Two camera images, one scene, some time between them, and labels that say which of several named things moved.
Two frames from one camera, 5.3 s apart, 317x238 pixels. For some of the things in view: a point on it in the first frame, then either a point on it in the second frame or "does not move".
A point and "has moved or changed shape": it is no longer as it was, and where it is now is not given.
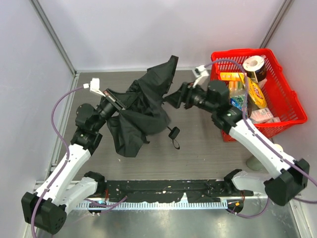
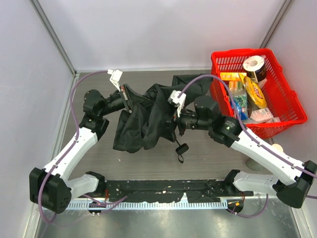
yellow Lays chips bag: [255, 91] does not move
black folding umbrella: [147, 114] has moved or changed shape
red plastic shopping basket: [281, 98] does not move
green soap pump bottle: [254, 163] does not move
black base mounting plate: [170, 191] does not move
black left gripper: [115, 99] to [127, 98]
